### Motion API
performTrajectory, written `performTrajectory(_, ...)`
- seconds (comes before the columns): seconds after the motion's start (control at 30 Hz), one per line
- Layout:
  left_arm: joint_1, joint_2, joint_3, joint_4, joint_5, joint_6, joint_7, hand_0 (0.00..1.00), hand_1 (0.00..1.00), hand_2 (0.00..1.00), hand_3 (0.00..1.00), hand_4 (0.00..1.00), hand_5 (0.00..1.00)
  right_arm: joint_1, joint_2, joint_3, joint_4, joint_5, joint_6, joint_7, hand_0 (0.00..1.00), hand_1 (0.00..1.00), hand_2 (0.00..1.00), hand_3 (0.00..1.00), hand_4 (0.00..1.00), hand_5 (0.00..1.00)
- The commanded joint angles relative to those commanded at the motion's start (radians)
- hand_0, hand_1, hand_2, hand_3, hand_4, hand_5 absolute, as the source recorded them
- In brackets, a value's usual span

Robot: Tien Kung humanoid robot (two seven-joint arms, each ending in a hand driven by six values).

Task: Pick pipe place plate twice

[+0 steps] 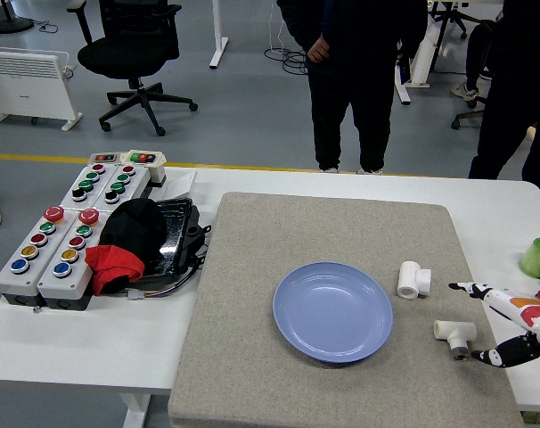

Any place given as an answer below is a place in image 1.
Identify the five-button control box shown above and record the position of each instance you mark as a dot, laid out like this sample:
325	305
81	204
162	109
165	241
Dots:
69	283
11	281

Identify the person's hand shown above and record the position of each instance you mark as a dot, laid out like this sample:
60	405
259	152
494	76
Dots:
318	50

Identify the black office chair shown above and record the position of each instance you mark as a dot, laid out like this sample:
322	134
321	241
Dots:
127	53

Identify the white table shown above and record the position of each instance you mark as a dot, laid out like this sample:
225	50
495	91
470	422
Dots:
96	348

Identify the seated person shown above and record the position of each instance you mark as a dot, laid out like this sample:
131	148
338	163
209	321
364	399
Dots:
475	53

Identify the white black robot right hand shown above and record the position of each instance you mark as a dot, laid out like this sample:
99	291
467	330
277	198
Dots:
515	307

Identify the white desk leg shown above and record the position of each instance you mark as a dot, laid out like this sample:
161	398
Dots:
218	40

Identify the four-button control box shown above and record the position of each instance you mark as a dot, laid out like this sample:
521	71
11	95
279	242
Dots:
76	183
134	183

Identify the white switch box green red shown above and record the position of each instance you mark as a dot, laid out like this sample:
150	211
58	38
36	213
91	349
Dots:
156	169

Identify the red cloth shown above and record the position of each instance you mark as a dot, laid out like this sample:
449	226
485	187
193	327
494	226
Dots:
114	265

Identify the black chair base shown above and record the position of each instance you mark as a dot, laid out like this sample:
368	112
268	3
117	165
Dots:
452	18
468	115

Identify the white panel heater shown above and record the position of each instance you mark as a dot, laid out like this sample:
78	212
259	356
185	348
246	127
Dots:
25	84

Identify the green tape roll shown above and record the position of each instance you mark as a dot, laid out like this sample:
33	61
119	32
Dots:
535	260

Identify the black tray device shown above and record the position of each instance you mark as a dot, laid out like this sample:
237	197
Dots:
176	232

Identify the white paper sheet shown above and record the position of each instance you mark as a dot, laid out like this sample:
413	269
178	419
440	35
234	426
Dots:
181	183

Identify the large white tee pipe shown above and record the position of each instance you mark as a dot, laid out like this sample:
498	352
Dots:
408	278

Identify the small grey switch box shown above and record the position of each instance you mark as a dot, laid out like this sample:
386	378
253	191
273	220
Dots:
104	157

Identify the grey-brown mat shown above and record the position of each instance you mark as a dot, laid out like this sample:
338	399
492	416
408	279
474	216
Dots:
252	356

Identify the blue plate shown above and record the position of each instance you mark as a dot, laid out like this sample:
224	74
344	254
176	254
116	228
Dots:
332	312

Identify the black round stand base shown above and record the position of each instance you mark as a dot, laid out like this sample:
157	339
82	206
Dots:
9	24

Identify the white tee pipe metal thread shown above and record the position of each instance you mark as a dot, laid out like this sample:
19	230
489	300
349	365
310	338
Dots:
457	332

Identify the black cloth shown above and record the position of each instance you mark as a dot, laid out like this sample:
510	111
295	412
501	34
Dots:
132	227

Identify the white desk frame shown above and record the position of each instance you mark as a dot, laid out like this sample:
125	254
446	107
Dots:
423	53

